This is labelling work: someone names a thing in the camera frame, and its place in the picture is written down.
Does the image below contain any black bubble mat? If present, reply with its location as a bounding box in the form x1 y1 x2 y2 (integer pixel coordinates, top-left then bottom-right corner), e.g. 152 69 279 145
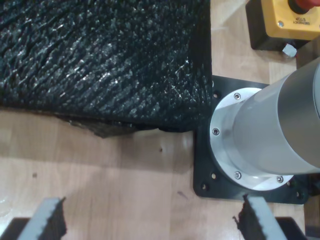
0 0 213 138

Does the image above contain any yellow emergency stop box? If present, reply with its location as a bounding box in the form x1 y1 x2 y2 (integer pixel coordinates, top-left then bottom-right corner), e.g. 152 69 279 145
245 0 320 52

